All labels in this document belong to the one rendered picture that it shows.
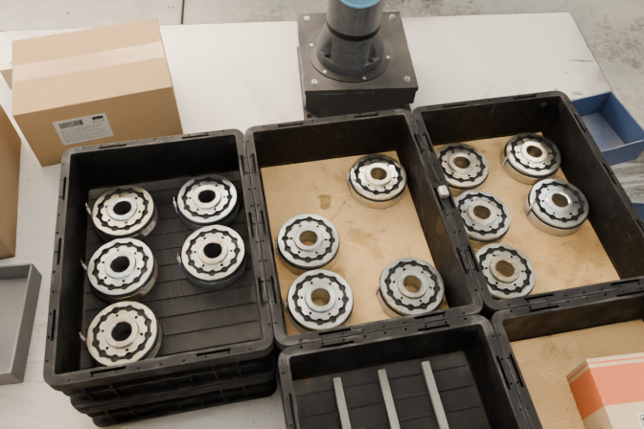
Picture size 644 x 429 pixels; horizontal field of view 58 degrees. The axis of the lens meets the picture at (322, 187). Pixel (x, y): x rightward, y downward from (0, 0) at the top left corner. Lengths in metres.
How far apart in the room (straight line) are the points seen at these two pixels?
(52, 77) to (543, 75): 1.13
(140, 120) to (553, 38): 1.06
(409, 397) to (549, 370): 0.22
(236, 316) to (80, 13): 2.16
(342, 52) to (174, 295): 0.62
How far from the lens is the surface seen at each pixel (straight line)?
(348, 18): 1.22
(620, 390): 0.93
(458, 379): 0.93
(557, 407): 0.96
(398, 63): 1.34
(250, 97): 1.39
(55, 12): 2.96
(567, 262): 1.08
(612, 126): 1.50
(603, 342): 1.03
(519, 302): 0.89
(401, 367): 0.92
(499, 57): 1.58
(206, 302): 0.96
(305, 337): 0.81
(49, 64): 1.33
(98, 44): 1.34
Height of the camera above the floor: 1.69
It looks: 54 degrees down
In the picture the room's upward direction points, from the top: 3 degrees clockwise
